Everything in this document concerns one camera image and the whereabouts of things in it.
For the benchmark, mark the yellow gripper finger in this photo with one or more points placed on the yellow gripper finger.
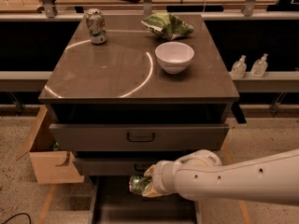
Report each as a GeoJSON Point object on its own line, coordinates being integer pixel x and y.
{"type": "Point", "coordinates": [152, 191]}
{"type": "Point", "coordinates": [149, 172]}

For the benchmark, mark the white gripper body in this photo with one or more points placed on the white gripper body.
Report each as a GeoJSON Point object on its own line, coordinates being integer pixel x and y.
{"type": "Point", "coordinates": [161, 175]}

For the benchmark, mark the crushed green soda can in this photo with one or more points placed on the crushed green soda can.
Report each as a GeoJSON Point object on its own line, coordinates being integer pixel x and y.
{"type": "Point", "coordinates": [138, 183]}

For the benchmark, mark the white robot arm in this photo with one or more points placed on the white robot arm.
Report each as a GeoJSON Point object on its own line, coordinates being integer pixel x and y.
{"type": "Point", "coordinates": [271, 179]}

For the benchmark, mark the grey bottom drawer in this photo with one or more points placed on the grey bottom drawer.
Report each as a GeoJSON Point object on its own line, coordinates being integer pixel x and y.
{"type": "Point", "coordinates": [113, 203]}

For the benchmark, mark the grey drawer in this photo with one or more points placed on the grey drawer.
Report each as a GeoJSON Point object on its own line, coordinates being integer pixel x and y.
{"type": "Point", "coordinates": [137, 137]}
{"type": "Point", "coordinates": [121, 163]}
{"type": "Point", "coordinates": [113, 203]}

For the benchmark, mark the grey middle drawer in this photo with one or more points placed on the grey middle drawer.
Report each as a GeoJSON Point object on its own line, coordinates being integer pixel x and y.
{"type": "Point", "coordinates": [121, 163]}

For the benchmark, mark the grey drawer cabinet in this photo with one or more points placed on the grey drawer cabinet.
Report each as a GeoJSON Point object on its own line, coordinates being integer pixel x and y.
{"type": "Point", "coordinates": [121, 81]}

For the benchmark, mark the grey top drawer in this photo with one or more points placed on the grey top drawer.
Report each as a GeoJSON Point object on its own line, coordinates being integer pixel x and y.
{"type": "Point", "coordinates": [137, 137]}

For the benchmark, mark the upright white green soda can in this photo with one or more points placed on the upright white green soda can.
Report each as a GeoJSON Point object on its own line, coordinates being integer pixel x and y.
{"type": "Point", "coordinates": [95, 22]}

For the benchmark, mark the cardboard box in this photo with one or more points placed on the cardboard box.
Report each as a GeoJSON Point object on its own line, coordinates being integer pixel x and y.
{"type": "Point", "coordinates": [50, 164]}

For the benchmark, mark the white bowl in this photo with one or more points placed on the white bowl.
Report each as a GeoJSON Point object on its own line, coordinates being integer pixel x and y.
{"type": "Point", "coordinates": [174, 57]}

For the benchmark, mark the left clear sanitizer bottle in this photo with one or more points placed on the left clear sanitizer bottle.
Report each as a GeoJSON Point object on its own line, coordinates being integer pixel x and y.
{"type": "Point", "coordinates": [239, 68]}

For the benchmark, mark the clear sanitizer bottle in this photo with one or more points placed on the clear sanitizer bottle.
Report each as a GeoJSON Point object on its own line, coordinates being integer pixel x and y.
{"type": "Point", "coordinates": [239, 68]}
{"type": "Point", "coordinates": [259, 67]}

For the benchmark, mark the right clear sanitizer bottle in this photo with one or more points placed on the right clear sanitizer bottle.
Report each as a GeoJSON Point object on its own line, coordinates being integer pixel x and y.
{"type": "Point", "coordinates": [259, 67]}

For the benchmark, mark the green chip bag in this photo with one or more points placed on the green chip bag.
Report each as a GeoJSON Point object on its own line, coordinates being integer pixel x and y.
{"type": "Point", "coordinates": [167, 26]}

